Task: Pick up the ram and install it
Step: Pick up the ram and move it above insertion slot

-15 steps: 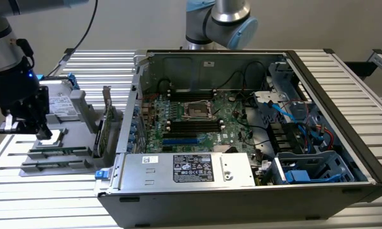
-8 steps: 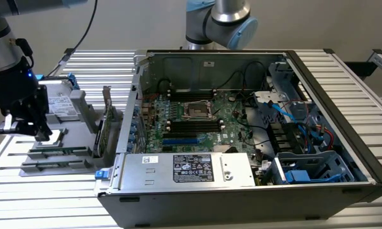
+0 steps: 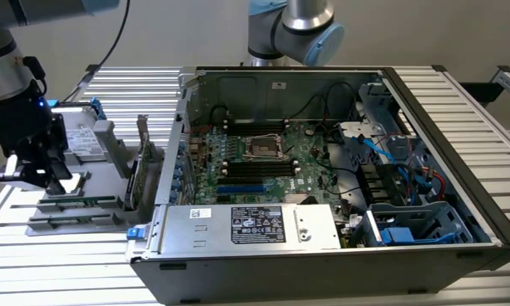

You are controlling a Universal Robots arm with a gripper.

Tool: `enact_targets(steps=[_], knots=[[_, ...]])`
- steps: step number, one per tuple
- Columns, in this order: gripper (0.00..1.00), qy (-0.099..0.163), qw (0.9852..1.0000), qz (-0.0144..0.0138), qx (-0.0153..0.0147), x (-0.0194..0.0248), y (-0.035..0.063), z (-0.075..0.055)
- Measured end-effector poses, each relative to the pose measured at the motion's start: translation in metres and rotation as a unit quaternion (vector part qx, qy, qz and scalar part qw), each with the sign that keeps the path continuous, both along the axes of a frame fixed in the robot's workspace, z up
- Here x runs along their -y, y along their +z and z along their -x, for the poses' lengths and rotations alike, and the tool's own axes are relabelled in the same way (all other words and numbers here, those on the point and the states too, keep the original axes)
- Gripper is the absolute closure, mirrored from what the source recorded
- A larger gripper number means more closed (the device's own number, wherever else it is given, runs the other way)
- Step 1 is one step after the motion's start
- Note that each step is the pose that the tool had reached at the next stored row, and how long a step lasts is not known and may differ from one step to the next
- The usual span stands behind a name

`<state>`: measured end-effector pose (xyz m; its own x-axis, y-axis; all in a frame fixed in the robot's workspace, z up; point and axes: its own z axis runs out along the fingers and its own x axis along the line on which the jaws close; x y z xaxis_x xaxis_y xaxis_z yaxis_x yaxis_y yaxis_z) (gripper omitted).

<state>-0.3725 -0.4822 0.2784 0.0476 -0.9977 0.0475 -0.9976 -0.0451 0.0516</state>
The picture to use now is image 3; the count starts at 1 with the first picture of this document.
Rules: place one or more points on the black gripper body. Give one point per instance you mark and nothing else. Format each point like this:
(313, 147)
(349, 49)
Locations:
(12, 127)

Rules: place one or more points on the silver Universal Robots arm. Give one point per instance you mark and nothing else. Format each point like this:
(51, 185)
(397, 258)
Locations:
(0, 63)

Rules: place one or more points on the green RAM stick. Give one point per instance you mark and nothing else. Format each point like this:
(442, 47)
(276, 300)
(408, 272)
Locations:
(79, 201)

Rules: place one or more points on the black RAM slot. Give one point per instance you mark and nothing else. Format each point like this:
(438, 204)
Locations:
(255, 132)
(259, 162)
(259, 175)
(259, 166)
(259, 170)
(255, 121)
(255, 125)
(255, 128)

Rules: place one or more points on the silver CPU chip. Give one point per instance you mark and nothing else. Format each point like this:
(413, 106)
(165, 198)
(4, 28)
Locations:
(79, 181)

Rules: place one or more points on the grey parts rack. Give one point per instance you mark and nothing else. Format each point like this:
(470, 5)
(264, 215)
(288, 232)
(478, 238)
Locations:
(105, 153)

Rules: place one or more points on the silver hard disk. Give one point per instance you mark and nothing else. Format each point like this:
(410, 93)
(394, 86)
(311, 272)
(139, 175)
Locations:
(80, 137)

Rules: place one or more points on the green graphics card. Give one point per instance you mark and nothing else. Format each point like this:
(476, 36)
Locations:
(143, 159)

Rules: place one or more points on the blue case latch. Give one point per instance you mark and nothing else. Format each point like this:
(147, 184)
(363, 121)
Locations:
(136, 233)

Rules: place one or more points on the silver power supply unit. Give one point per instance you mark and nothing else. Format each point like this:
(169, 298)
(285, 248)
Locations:
(221, 232)

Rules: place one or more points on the black expansion slot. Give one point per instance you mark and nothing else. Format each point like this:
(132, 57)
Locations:
(240, 181)

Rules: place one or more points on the blue expansion slot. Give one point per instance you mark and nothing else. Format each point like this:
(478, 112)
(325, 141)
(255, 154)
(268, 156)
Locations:
(241, 189)

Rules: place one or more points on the metal CPU socket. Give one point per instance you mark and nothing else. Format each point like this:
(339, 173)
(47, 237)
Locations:
(263, 147)

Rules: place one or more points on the silver chipset heat sink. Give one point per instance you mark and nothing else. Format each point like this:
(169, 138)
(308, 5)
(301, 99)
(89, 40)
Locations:
(297, 199)

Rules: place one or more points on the green motherboard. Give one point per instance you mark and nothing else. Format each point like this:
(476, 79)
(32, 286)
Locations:
(305, 165)

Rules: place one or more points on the open grey PC case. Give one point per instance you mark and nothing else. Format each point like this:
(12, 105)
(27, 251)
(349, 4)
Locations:
(280, 277)

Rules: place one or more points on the round coin battery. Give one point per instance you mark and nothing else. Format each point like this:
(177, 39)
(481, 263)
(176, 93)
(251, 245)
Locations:
(309, 130)

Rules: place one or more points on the silver optical drive bay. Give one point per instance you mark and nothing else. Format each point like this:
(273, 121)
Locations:
(365, 130)

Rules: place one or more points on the black fan shroud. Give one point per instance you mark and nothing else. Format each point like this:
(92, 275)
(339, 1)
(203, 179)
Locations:
(383, 185)

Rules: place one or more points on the grey metal disk bay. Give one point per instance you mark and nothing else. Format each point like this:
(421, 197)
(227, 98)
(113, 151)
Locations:
(433, 220)

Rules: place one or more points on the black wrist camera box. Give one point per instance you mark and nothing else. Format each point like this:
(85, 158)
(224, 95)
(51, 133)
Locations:
(59, 130)

